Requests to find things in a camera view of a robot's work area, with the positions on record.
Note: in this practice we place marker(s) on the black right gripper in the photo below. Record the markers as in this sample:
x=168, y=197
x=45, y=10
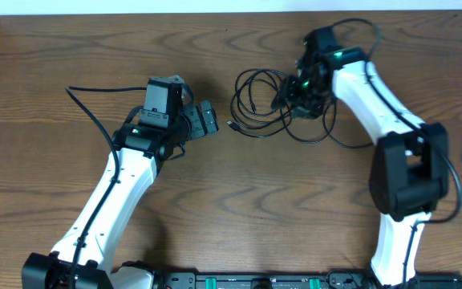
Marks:
x=291, y=96

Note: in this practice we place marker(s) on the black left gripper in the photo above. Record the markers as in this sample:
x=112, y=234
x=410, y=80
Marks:
x=198, y=121

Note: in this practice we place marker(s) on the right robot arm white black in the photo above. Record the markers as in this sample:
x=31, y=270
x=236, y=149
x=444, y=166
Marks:
x=409, y=172

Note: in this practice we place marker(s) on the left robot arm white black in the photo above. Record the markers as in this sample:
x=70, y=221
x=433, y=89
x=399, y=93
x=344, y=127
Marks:
x=83, y=258

